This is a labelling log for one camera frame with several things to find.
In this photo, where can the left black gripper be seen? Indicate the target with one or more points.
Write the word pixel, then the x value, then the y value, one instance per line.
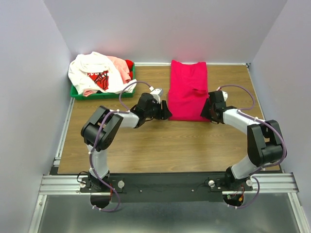
pixel 163 114

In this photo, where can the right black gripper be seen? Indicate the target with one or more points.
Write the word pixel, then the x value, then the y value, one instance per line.
pixel 204 111

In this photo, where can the magenta t shirt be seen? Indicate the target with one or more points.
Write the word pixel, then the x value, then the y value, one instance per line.
pixel 188 91

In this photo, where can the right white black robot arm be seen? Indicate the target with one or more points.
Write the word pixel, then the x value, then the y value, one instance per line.
pixel 265 144

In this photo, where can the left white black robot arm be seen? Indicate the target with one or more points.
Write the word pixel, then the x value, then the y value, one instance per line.
pixel 101 128

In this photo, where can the red t shirt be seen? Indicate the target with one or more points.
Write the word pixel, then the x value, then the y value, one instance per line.
pixel 130 65

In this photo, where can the light pink t shirt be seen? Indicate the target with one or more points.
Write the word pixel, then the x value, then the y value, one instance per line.
pixel 106 74

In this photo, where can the white printed t shirt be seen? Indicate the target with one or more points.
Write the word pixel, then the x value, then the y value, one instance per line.
pixel 76 76

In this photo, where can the green plastic bin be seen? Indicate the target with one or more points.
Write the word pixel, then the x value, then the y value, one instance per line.
pixel 98 95

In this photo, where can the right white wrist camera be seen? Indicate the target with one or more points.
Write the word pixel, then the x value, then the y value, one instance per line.
pixel 225 94

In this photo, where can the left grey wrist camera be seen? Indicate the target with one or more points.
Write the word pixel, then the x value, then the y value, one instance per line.
pixel 157 92

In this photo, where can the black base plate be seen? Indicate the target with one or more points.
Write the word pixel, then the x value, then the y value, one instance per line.
pixel 164 187

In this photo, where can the aluminium frame rail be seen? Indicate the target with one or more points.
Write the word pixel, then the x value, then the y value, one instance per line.
pixel 269 183

